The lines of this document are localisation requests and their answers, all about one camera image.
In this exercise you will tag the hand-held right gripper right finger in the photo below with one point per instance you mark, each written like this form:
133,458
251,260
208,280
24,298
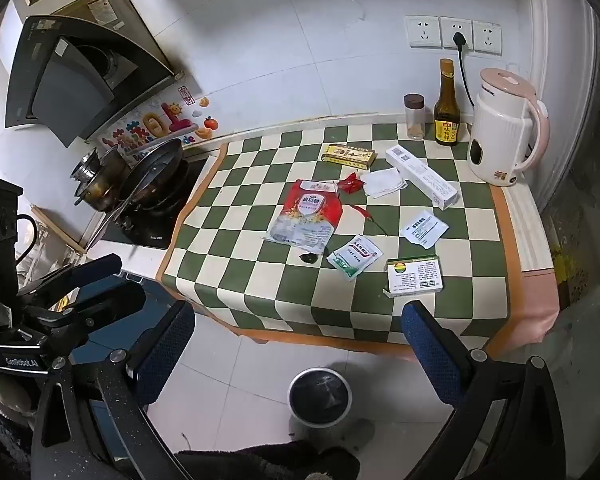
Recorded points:
430,355

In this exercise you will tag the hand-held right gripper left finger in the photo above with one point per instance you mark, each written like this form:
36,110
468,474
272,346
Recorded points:
167,345

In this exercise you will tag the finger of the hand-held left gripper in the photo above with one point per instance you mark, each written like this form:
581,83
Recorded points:
85,272
105,305

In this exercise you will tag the green white medicine box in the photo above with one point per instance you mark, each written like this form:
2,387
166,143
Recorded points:
412,275

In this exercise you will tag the white round trash can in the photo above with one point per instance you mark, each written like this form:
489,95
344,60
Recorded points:
296,410

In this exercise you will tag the small dark scrap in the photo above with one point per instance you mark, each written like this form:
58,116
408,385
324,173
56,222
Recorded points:
308,258

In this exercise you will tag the red chili pepper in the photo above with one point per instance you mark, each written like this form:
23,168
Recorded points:
362,210

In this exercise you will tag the white tissue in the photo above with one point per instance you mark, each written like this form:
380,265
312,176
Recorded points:
385,182

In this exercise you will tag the long white box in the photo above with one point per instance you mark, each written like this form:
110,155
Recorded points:
420,175

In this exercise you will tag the red white plastic bag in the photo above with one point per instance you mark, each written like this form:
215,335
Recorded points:
305,215

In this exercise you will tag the red wrapper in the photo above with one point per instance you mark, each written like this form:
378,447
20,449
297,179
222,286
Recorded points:
351,183

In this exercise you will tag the yellow box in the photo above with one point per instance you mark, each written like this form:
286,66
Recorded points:
347,155

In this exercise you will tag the black cooktop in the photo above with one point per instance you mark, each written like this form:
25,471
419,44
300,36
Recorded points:
150,227

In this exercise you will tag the stainless steel pot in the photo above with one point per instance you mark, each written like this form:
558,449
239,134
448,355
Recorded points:
100,182

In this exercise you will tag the green white checkered mat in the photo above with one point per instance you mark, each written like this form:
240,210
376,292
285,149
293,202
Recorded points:
260,280

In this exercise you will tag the black frying pan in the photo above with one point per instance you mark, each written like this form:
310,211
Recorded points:
150,165

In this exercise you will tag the black range hood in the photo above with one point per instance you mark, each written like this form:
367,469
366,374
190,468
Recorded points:
55,85

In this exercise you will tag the clear spice jar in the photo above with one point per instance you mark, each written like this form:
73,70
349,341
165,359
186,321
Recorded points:
414,120

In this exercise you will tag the white pink electric kettle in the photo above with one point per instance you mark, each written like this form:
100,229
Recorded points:
500,130

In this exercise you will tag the brown glass bottle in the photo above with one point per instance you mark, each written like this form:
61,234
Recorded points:
447,115

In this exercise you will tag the colourful wall sticker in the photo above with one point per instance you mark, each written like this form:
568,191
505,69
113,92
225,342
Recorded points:
155,125

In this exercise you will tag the steel hood duct cover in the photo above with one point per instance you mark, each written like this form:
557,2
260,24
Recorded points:
110,15

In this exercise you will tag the white wall socket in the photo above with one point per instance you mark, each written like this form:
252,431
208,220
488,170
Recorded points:
487,37
422,32
450,27

